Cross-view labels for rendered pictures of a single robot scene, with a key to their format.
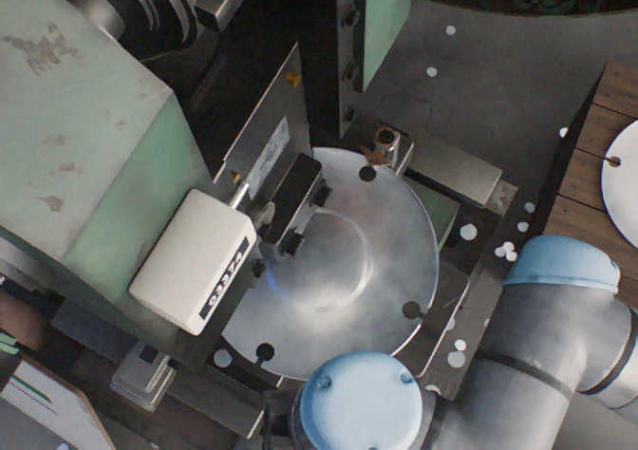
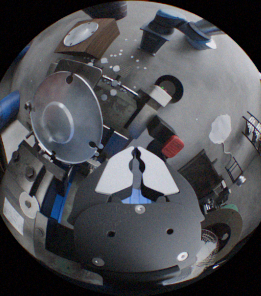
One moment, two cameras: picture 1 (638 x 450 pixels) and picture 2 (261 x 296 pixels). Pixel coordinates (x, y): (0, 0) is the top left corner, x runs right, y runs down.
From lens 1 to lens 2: 0.82 m
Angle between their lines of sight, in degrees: 41
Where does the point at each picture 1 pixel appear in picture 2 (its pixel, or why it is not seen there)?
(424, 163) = not seen: hidden behind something
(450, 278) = (59, 66)
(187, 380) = (108, 155)
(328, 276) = (59, 120)
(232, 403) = (115, 143)
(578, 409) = (127, 48)
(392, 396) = not seen: outside the picture
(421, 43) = not seen: hidden behind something
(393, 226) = (43, 95)
